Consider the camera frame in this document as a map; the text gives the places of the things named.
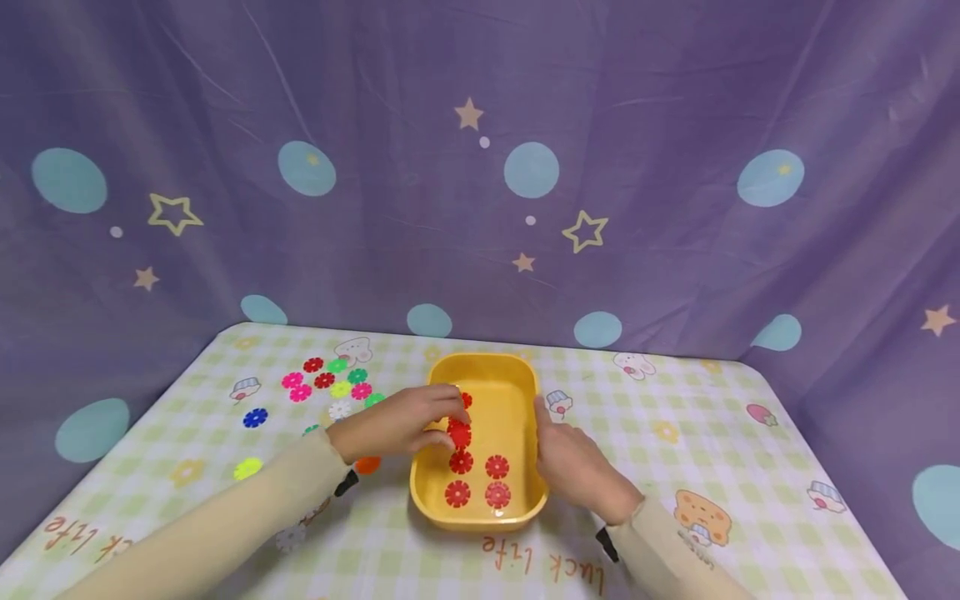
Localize person's left hand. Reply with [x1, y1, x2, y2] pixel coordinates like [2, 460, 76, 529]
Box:
[327, 384, 473, 464]

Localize person's right hand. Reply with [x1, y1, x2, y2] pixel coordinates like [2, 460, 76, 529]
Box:
[532, 396, 645, 526]

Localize yellow plastic tray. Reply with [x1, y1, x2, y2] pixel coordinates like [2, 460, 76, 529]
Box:
[409, 352, 549, 533]

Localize person's left forearm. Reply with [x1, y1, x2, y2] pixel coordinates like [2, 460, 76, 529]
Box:
[56, 427, 355, 600]

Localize person's right forearm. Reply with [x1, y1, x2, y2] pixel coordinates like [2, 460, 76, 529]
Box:
[606, 497, 758, 600]

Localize batch of red discs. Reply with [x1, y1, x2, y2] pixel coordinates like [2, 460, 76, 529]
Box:
[443, 392, 513, 510]

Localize cluster of coloured snowflake discs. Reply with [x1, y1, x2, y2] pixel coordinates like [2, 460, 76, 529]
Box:
[281, 357, 387, 420]

